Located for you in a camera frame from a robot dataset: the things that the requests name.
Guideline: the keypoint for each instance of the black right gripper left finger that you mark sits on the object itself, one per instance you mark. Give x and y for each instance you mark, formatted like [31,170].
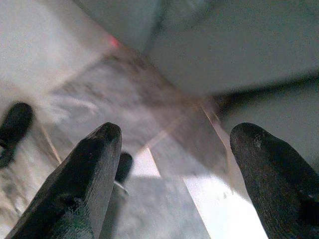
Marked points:
[74,179]

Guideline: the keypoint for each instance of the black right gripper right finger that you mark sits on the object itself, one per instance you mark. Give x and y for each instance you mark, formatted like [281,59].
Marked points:
[279,184]

